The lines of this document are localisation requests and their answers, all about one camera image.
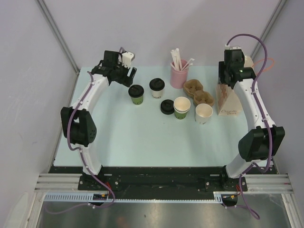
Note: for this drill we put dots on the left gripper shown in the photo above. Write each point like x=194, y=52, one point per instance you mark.
x=126, y=80

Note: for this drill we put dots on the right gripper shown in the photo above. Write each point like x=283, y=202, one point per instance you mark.
x=223, y=67

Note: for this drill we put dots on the black coffee cup lid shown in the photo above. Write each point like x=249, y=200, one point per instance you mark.
x=136, y=91

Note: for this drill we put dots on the brown paper takeout bag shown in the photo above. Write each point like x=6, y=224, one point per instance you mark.
x=228, y=104

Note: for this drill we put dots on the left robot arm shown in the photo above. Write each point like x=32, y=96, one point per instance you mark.
x=77, y=123

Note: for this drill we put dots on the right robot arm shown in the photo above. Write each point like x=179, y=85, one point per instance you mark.
x=261, y=142

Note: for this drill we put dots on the brown cardboard cup carrier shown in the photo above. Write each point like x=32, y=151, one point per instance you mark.
x=194, y=89

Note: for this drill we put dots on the white wrapped straws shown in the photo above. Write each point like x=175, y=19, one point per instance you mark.
x=177, y=64

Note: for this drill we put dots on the pink straw holder cup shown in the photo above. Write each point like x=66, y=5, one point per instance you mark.
x=178, y=78

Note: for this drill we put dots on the stack of black lids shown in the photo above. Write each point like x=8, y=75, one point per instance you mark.
x=167, y=107

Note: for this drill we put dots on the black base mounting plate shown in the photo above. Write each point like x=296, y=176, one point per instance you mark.
x=202, y=178

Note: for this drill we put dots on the white cable duct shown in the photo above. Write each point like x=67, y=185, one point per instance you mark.
x=197, y=197

